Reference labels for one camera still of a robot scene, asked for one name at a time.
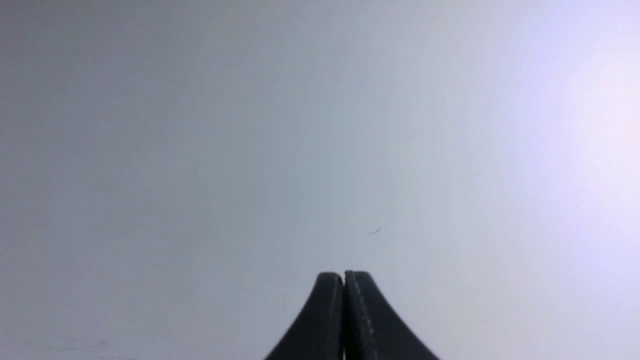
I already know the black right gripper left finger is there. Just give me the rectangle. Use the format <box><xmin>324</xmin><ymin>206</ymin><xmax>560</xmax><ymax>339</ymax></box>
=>
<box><xmin>266</xmin><ymin>272</ymin><xmax>345</xmax><ymax>360</ymax></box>

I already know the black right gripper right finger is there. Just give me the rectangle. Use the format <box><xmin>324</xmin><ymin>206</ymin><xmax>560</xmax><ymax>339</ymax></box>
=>
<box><xmin>343</xmin><ymin>270</ymin><xmax>438</xmax><ymax>360</ymax></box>

